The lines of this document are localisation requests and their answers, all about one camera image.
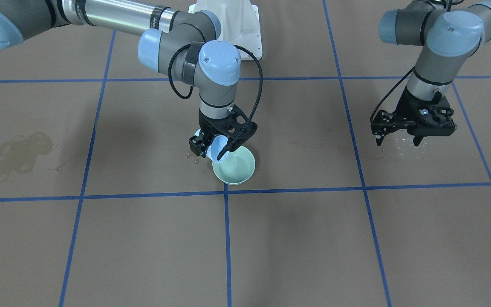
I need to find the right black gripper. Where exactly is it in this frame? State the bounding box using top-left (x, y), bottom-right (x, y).
top-left (189, 106), bottom-right (258, 157)

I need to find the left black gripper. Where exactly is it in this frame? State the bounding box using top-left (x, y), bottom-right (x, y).
top-left (371, 89), bottom-right (450, 147)

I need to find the light blue plastic cup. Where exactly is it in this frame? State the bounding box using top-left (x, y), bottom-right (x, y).
top-left (195, 130), bottom-right (228, 163)

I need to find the mint green bowl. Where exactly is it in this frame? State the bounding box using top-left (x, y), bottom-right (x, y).
top-left (212, 146), bottom-right (257, 185)

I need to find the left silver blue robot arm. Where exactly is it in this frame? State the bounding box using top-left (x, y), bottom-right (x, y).
top-left (370, 0), bottom-right (491, 146)

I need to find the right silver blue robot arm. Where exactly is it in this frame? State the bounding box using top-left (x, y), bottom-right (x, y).
top-left (0, 0), bottom-right (257, 162)

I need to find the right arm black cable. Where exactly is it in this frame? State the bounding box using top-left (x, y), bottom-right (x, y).
top-left (168, 42), bottom-right (264, 160)

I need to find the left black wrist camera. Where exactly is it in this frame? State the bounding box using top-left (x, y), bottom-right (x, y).
top-left (407, 105), bottom-right (457, 137)

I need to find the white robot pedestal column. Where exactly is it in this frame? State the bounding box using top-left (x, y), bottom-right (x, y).
top-left (188, 0), bottom-right (263, 60)

